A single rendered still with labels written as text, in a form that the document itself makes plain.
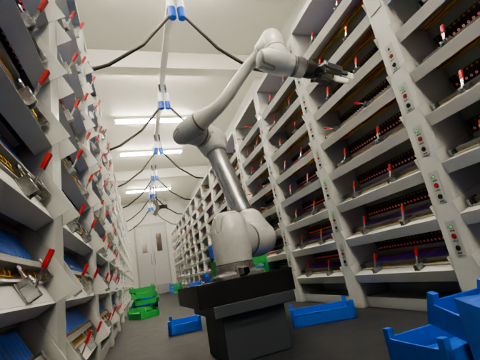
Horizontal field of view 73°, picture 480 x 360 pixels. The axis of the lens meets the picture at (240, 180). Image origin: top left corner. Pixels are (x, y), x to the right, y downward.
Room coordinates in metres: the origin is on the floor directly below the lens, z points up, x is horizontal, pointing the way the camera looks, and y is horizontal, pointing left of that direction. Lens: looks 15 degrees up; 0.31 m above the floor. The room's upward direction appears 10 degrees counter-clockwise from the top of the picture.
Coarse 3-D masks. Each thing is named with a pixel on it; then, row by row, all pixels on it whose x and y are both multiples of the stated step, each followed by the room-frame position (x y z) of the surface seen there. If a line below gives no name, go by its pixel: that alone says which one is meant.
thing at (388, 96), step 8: (392, 88) 1.26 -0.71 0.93; (384, 96) 1.31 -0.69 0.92; (392, 96) 1.28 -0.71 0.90; (376, 104) 1.36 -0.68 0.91; (384, 104) 1.33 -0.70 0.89; (392, 104) 1.44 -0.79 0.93; (360, 112) 1.46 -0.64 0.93; (368, 112) 1.43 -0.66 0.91; (376, 112) 1.51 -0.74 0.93; (352, 120) 1.53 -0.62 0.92; (360, 120) 1.49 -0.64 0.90; (368, 120) 1.61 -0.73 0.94; (344, 128) 1.60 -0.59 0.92; (352, 128) 1.56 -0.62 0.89; (360, 128) 1.72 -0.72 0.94; (320, 136) 1.83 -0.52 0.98; (336, 136) 1.68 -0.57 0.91; (344, 136) 1.78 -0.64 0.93; (320, 144) 1.83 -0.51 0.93; (328, 144) 1.77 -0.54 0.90
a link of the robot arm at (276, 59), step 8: (272, 48) 1.17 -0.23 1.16; (280, 48) 1.17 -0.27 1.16; (256, 56) 1.19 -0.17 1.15; (264, 56) 1.15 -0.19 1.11; (272, 56) 1.15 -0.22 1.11; (280, 56) 1.16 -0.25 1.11; (288, 56) 1.17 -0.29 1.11; (256, 64) 1.20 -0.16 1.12; (264, 64) 1.17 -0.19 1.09; (272, 64) 1.17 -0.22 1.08; (280, 64) 1.17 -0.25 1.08; (288, 64) 1.18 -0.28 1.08; (272, 72) 1.20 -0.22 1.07; (280, 72) 1.20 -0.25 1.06; (288, 72) 1.21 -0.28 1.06
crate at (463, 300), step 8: (464, 296) 0.59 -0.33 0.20; (472, 296) 0.58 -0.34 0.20; (456, 304) 0.59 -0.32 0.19; (464, 304) 0.55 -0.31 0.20; (472, 304) 0.52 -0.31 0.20; (464, 312) 0.57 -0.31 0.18; (472, 312) 0.53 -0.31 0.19; (464, 320) 0.58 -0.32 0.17; (472, 320) 0.54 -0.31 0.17; (464, 328) 0.59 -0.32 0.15; (472, 328) 0.55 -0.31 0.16; (472, 336) 0.57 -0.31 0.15; (472, 344) 0.58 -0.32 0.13; (472, 352) 0.59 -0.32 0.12
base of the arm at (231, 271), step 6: (228, 264) 1.30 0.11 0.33; (234, 264) 1.30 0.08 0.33; (240, 264) 1.30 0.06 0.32; (246, 264) 1.31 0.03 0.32; (252, 264) 1.34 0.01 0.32; (216, 270) 1.35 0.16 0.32; (222, 270) 1.31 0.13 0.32; (228, 270) 1.30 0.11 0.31; (234, 270) 1.30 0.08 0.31; (240, 270) 1.28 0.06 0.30; (246, 270) 1.30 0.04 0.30; (252, 270) 1.31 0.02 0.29; (258, 270) 1.32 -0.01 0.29; (216, 276) 1.35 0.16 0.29; (222, 276) 1.26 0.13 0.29; (228, 276) 1.27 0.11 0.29; (234, 276) 1.28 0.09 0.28; (240, 276) 1.29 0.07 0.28
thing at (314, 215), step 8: (312, 200) 2.34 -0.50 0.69; (320, 200) 2.27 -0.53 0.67; (304, 208) 2.50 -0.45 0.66; (312, 208) 2.39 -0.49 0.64; (320, 208) 2.10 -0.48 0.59; (296, 216) 2.52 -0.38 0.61; (304, 216) 2.29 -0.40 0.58; (312, 216) 2.09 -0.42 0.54; (320, 216) 2.02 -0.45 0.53; (328, 216) 1.95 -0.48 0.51; (288, 224) 2.49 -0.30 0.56; (296, 224) 2.32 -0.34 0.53; (304, 224) 2.23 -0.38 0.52
